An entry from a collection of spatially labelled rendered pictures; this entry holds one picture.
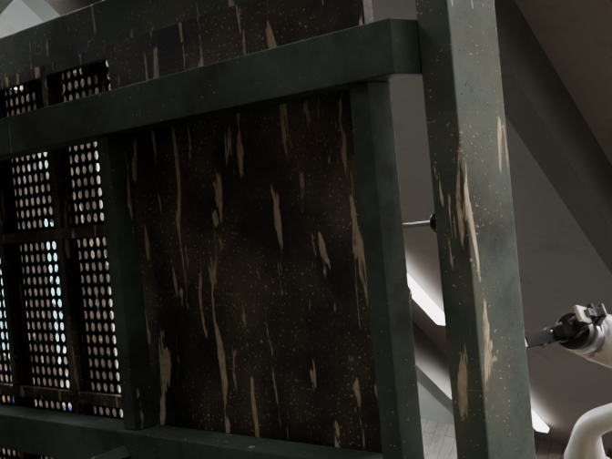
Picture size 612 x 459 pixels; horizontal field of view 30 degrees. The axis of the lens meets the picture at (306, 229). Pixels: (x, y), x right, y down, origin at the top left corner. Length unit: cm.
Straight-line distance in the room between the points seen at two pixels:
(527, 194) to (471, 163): 604
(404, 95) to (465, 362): 548
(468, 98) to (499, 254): 23
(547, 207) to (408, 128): 109
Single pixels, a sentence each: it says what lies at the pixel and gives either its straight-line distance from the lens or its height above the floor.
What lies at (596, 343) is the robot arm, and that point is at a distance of 243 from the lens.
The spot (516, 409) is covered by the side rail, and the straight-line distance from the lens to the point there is 170.
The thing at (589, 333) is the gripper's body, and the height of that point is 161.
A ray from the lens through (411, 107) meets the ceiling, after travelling 716.
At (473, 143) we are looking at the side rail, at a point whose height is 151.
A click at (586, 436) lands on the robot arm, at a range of 278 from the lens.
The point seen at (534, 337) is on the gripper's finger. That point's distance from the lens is 233.
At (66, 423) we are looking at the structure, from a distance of 244.
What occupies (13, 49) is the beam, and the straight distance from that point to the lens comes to 274.
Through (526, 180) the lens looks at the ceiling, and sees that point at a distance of 751.
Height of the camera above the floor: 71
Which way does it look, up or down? 22 degrees up
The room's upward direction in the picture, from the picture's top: 23 degrees clockwise
